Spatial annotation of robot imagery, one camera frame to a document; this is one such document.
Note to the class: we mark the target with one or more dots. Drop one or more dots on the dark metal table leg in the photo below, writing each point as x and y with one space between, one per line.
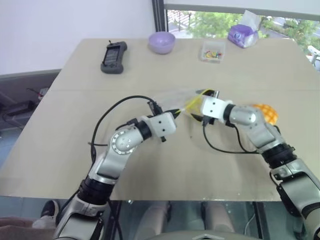
258 220

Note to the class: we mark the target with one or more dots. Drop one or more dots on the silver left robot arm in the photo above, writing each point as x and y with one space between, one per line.
117 145

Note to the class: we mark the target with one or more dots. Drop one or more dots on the orange waffle-pattern snack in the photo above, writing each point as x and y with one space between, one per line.
269 113

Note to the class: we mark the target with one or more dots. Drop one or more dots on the pink cloth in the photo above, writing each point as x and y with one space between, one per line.
20 230

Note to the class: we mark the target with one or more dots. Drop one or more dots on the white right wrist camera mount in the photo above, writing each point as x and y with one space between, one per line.
215 108

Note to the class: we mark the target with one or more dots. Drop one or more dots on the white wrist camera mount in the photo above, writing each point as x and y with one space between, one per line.
162 124
215 108

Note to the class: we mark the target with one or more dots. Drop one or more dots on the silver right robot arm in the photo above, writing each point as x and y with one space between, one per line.
270 135

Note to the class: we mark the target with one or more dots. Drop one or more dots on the clear yellow-zip plastic bag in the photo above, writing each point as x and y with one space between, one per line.
180 98

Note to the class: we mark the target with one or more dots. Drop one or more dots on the purple tissue pack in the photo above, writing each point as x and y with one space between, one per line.
241 35

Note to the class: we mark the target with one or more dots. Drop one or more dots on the purple bowl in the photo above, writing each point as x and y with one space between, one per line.
162 42

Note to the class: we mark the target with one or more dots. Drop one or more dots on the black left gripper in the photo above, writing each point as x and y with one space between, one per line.
155 107

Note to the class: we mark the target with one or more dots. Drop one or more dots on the leg in light trousers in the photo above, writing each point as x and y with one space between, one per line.
218 216
156 216

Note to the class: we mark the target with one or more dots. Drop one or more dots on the black handheld controller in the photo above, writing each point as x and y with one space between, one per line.
113 57

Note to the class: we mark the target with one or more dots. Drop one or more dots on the black shoe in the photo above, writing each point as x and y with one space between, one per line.
50 207

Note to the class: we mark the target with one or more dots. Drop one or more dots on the clear box of coloured pins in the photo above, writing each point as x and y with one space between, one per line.
212 52

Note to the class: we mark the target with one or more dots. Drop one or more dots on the white device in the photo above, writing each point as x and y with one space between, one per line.
314 55

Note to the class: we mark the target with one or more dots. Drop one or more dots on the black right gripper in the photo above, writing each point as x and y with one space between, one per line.
212 94

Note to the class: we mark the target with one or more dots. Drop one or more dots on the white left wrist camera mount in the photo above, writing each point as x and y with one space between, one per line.
162 124

